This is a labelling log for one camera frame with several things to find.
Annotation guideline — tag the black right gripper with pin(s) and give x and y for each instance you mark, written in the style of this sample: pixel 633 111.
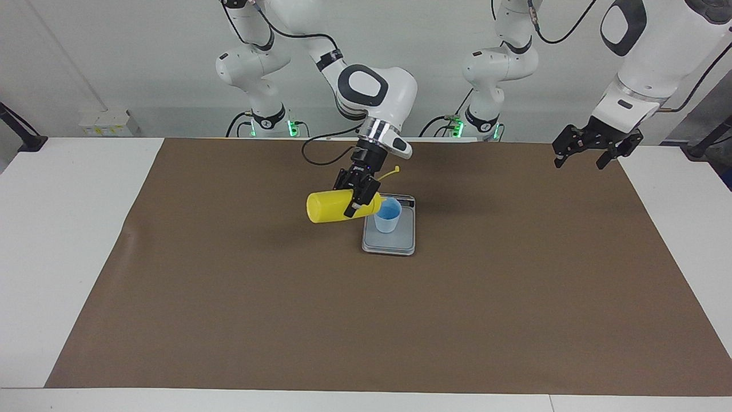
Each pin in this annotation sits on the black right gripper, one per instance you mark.
pixel 366 163

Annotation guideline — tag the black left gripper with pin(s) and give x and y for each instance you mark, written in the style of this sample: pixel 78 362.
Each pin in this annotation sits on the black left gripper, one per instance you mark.
pixel 603 131

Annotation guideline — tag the yellow squeeze bottle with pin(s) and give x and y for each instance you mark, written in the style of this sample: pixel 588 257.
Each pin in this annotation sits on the yellow squeeze bottle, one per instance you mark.
pixel 326 207

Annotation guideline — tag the light blue plastic cup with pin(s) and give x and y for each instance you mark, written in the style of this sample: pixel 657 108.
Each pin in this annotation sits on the light blue plastic cup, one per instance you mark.
pixel 390 222

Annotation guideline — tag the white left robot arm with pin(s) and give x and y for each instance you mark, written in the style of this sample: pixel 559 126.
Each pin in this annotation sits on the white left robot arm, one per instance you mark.
pixel 652 51

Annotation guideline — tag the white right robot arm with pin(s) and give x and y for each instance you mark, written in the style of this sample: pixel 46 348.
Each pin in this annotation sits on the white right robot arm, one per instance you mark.
pixel 377 86

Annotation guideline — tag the silver digital kitchen scale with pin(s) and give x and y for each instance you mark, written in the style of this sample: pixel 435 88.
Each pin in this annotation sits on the silver digital kitchen scale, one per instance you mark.
pixel 394 243

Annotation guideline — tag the black clamp stand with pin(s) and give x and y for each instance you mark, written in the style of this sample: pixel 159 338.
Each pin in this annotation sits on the black clamp stand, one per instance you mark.
pixel 31 142
pixel 697 150

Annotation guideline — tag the brown paper table mat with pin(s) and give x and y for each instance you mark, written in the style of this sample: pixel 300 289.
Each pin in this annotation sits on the brown paper table mat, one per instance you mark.
pixel 366 320

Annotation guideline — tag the dark blue object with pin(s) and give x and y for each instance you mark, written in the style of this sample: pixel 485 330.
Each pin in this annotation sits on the dark blue object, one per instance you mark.
pixel 728 180

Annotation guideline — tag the white wall outlet box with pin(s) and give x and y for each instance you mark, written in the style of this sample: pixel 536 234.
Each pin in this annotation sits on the white wall outlet box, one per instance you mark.
pixel 106 123

